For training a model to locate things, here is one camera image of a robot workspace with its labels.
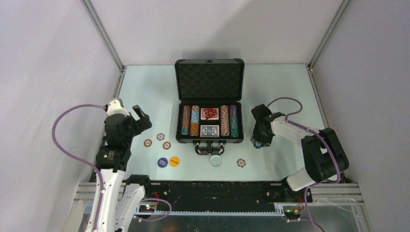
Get blue playing card deck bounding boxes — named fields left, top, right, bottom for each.
left=200, top=125, right=220, bottom=137

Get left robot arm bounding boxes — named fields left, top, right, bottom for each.
left=86, top=98, right=153, bottom=232

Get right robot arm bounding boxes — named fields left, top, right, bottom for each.
left=251, top=104, right=350, bottom=202

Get red dice set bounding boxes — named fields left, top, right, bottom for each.
left=201, top=108, right=219, bottom=120

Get blue small blind button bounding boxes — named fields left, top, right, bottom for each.
left=157, top=158, right=168, bottom=168

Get green blue poker chip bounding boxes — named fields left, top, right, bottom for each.
left=253, top=142, right=263, bottom=149

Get purple green chip stack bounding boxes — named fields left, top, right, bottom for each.
left=229, top=105, right=239, bottom=138

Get brown white poker chip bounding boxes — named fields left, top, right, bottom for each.
left=236, top=159, right=246, bottom=168

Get yellow big blind button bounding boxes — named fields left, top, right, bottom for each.
left=169, top=157, right=180, bottom=167

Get pink brown chip stack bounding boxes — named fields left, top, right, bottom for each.
left=220, top=105, right=230, bottom=136

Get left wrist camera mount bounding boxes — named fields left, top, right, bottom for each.
left=103, top=98, right=130, bottom=116

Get orange poker chip at edge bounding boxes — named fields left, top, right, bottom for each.
left=144, top=139, right=152, bottom=147

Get clear dealer button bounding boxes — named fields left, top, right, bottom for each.
left=209, top=155, right=222, bottom=167

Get blue orange chip stack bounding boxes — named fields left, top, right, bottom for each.
left=190, top=105, right=200, bottom=136

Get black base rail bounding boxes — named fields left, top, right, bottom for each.
left=145, top=181, right=313, bottom=213

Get black poker case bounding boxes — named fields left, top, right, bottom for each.
left=174, top=58, right=245, bottom=155

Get white red poker chip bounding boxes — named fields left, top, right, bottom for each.
left=156, top=133, right=165, bottom=141

